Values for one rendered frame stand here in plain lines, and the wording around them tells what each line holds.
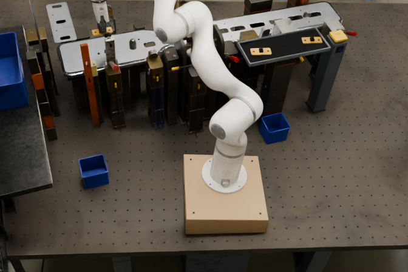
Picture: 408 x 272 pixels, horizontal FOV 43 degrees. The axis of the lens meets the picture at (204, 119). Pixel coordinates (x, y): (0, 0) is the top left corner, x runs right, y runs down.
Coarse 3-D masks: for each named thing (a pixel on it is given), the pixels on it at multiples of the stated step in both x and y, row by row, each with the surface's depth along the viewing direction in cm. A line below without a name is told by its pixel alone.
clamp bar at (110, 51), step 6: (108, 36) 207; (108, 42) 206; (114, 42) 207; (108, 48) 209; (114, 48) 210; (108, 54) 212; (114, 54) 213; (108, 60) 215; (114, 60) 216; (108, 66) 218
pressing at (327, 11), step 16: (240, 16) 254; (256, 16) 254; (272, 16) 255; (288, 16) 256; (320, 16) 257; (336, 16) 258; (128, 32) 242; (144, 32) 242; (256, 32) 247; (64, 48) 232; (96, 48) 233; (128, 48) 234; (144, 48) 235; (160, 48) 236; (64, 64) 225; (80, 64) 226; (128, 64) 228
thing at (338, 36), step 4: (332, 32) 225; (336, 32) 225; (340, 32) 225; (332, 36) 223; (336, 36) 223; (340, 36) 223; (344, 36) 223; (336, 40) 221; (340, 40) 222; (344, 40) 223
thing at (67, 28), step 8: (48, 8) 250; (56, 8) 250; (64, 8) 250; (56, 16) 246; (64, 16) 246; (56, 24) 242; (64, 24) 243; (72, 24) 243; (56, 32) 239; (64, 32) 239; (72, 32) 239; (56, 40) 235; (64, 40) 236
